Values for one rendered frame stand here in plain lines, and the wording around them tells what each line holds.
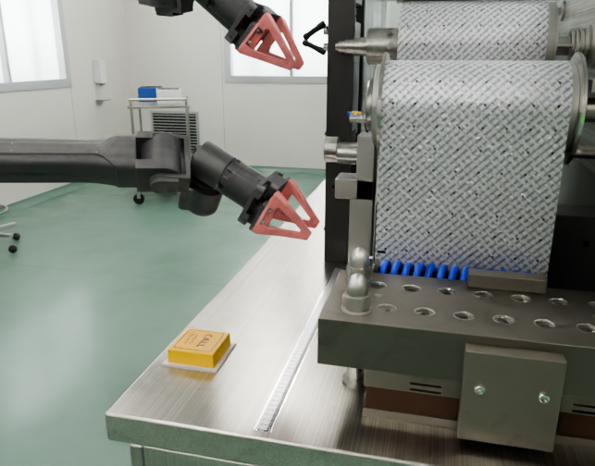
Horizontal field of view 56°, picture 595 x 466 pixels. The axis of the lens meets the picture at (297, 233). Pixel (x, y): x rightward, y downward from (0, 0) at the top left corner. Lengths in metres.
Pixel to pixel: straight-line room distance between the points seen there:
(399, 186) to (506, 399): 0.31
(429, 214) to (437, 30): 0.35
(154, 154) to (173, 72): 6.23
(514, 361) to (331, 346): 0.20
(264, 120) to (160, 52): 1.46
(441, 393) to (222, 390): 0.28
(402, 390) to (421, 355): 0.06
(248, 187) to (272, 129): 5.85
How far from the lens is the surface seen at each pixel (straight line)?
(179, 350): 0.83
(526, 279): 0.78
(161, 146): 0.83
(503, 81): 0.79
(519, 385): 0.66
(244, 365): 0.82
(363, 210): 0.89
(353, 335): 0.66
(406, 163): 0.79
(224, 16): 0.88
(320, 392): 0.76
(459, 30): 1.02
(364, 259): 0.75
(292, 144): 6.61
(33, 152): 0.83
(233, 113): 6.78
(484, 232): 0.81
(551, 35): 1.04
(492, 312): 0.71
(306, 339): 0.88
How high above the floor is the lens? 1.32
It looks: 18 degrees down
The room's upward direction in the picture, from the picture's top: straight up
